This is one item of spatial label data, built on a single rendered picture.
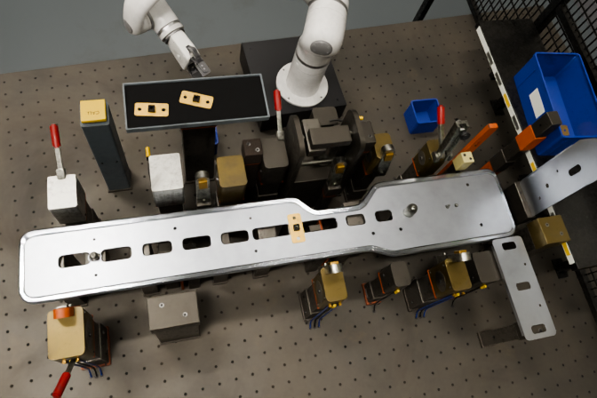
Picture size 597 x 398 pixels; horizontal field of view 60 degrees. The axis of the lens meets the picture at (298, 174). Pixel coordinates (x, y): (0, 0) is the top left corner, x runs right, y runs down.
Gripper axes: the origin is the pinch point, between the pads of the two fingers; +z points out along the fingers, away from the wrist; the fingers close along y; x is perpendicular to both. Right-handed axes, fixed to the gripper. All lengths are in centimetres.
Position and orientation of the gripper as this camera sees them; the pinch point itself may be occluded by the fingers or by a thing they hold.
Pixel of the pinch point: (202, 75)
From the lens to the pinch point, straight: 173.3
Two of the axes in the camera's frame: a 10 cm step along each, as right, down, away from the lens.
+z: 5.7, 8.1, 1.1
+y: 3.5, -1.2, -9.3
